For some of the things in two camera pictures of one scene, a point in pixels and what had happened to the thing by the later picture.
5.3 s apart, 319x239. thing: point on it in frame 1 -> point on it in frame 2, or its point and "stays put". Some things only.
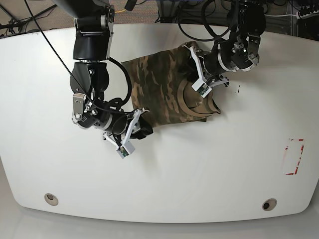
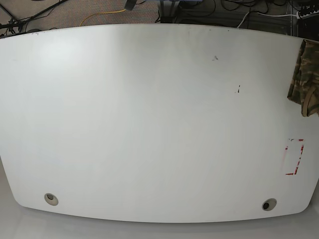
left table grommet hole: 51,199 stays put
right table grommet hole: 269,204 stays put
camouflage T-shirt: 161,87 -> 304,90
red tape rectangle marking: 293,151 stays put
